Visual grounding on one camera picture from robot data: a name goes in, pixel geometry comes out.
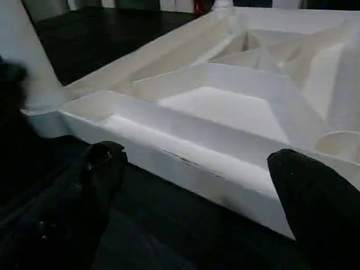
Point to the white plastic table leg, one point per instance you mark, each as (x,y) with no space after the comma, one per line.
(25,42)
(223,3)

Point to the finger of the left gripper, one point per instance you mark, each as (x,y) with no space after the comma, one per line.
(12,84)

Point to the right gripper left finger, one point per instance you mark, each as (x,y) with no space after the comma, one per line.
(64,213)

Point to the black work mat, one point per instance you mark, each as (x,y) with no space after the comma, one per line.
(168,225)

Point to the white plastic table top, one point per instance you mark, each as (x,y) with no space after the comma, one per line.
(225,112)

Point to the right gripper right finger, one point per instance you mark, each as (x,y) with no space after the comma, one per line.
(317,211)

